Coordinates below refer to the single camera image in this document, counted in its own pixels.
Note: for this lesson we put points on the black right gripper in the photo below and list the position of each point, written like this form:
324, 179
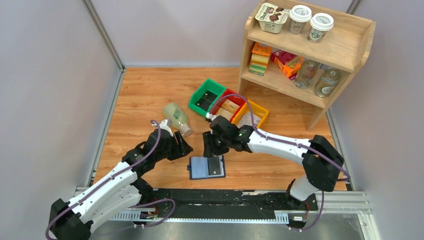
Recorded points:
210, 149

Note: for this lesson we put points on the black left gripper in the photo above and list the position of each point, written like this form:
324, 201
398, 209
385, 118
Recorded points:
183, 147

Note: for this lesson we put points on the blue leather card holder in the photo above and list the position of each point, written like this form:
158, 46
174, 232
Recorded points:
198, 168

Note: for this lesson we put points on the green liquid plastic bottle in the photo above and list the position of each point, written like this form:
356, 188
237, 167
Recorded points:
179, 119

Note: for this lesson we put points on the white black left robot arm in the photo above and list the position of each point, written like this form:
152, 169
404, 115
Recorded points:
106, 192

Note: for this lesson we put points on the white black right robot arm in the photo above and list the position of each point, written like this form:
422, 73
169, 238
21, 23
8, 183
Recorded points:
321, 162

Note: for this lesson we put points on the tan cards in red bin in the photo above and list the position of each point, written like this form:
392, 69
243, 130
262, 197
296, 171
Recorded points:
227, 109

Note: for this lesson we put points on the silver cards in yellow bin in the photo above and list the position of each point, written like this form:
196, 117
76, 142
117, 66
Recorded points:
246, 119

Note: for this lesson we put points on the black cards in green bin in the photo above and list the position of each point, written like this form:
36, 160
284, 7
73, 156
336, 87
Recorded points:
206, 100

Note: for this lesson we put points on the green plastic bin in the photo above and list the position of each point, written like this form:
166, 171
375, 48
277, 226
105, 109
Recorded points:
210, 85

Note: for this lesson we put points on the yellow plastic bin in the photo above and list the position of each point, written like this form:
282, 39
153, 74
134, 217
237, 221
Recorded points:
256, 109

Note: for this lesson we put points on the red plastic bin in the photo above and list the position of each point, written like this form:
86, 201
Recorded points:
235, 99

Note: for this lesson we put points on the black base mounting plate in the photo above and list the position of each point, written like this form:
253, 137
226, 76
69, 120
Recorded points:
220, 204

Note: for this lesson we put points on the stack of sponges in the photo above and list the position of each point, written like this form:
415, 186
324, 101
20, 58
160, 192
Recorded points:
260, 57

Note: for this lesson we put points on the orange pink snack box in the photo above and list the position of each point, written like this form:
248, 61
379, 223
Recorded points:
289, 64

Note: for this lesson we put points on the left clear glass bottle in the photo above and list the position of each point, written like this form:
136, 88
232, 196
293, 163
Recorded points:
306, 73

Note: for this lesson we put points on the clear glass bottle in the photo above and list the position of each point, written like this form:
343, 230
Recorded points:
327, 82
306, 73

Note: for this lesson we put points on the wooden shelf unit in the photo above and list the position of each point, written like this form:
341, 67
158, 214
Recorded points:
346, 47

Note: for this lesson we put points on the right clear glass bottle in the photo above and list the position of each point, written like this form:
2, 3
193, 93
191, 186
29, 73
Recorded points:
327, 82

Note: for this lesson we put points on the chobani yogurt cup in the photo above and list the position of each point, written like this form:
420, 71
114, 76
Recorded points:
271, 17

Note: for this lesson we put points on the left white lidded coffee cup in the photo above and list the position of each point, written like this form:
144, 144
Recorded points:
299, 16

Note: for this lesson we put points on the white lidded coffee cup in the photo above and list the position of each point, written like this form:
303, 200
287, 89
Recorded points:
299, 16
320, 24

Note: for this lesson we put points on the right white lidded coffee cup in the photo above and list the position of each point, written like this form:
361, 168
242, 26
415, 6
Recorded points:
320, 24

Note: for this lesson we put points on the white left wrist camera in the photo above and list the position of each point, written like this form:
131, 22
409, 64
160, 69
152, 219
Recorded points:
166, 125

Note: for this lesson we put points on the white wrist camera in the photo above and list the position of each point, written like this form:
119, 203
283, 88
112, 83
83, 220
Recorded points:
166, 125
209, 117

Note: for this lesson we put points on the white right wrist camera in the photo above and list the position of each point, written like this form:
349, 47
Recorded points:
209, 117

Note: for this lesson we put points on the aluminium frame rail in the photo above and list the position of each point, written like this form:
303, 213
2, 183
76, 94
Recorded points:
343, 205

